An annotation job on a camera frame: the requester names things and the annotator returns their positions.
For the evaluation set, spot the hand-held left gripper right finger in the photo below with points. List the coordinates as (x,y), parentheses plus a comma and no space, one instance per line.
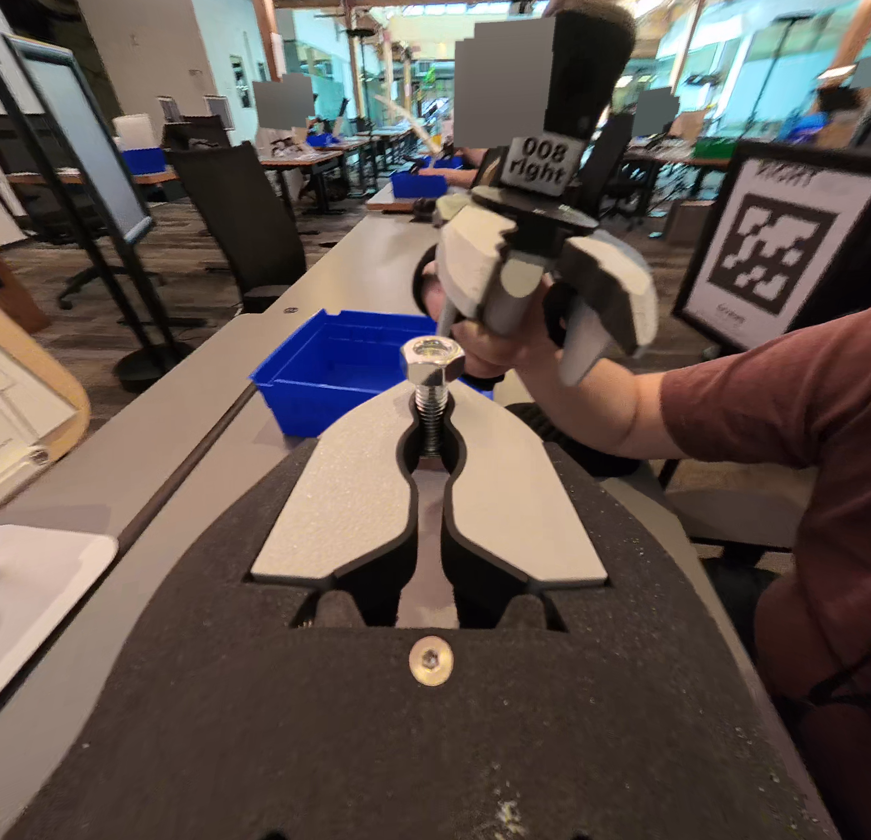
(524,499)

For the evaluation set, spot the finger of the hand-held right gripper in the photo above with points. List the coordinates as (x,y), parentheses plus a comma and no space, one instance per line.
(636,288)
(469,254)

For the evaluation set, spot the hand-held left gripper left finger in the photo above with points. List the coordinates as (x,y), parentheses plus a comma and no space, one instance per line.
(340,499)

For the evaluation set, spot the blue plastic parts bin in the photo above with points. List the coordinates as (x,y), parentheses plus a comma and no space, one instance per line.
(306,404)

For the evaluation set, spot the silver hex nut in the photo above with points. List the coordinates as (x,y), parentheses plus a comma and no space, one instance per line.
(429,363)

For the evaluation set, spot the silver hex bolt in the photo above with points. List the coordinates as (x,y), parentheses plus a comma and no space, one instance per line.
(430,411)

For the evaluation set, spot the person's right forearm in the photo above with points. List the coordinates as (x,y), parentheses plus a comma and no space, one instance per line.
(599,411)

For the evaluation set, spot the person's right hand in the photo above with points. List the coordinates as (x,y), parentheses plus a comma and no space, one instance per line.
(510,353)

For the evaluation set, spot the grey waste bin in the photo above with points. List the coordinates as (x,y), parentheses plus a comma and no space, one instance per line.
(687,224)

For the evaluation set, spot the small blue storage bin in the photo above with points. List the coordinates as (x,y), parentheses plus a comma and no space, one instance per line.
(418,186)
(144,163)

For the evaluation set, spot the black office chair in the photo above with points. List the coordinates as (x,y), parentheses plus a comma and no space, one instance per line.
(616,166)
(238,220)

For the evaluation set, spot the black framed marker sign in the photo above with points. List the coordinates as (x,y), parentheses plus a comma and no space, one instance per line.
(776,254)

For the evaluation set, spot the green storage bin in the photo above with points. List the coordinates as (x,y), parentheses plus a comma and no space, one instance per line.
(714,149)

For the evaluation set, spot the grey office chair seat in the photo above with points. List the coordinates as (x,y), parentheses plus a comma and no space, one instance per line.
(735,506)

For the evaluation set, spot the black floor lamp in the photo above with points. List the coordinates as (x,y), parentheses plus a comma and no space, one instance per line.
(360,32)
(795,18)

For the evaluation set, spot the instruction sheet on stand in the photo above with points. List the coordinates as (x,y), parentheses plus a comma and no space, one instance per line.
(41,581)

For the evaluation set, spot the wooden pillar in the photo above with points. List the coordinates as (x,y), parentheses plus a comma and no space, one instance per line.
(24,302)

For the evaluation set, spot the black framed easel board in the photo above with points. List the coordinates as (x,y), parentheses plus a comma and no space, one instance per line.
(75,132)

